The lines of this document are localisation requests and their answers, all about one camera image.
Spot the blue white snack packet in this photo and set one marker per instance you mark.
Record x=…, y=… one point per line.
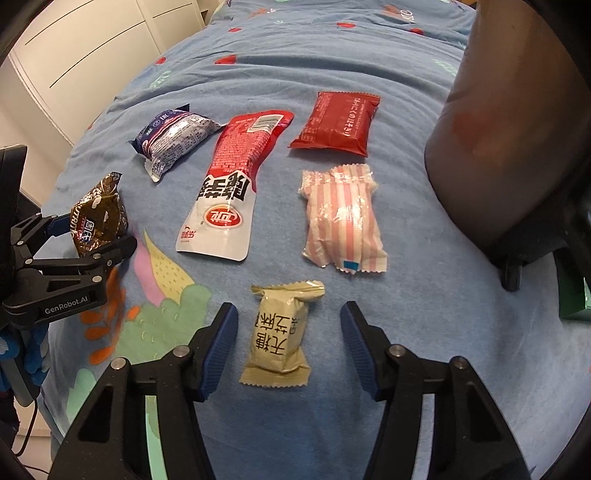
x=169, y=136

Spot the white wardrobe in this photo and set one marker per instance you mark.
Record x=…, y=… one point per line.
x=69, y=64

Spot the long red white snack pouch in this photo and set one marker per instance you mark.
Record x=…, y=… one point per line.
x=220, y=221

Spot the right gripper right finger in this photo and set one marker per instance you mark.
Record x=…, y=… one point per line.
x=471, y=438

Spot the beige candy snack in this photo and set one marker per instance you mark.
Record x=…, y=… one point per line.
x=276, y=359

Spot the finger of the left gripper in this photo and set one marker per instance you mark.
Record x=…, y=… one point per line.
x=72, y=272
x=33, y=232

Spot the dark red snack packet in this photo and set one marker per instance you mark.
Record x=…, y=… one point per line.
x=339, y=121

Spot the brown nutritious snack packet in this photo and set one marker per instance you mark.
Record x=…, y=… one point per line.
x=99, y=217

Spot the green tray box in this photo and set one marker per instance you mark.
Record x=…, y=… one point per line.
x=574, y=294

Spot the pink striped snack packet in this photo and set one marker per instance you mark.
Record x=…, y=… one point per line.
x=342, y=226

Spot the blue gloved left hand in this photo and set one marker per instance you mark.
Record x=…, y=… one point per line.
x=25, y=362

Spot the dark metallic mug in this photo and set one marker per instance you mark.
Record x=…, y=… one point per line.
x=509, y=157

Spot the blue patterned bedsheet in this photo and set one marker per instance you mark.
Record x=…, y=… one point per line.
x=439, y=296

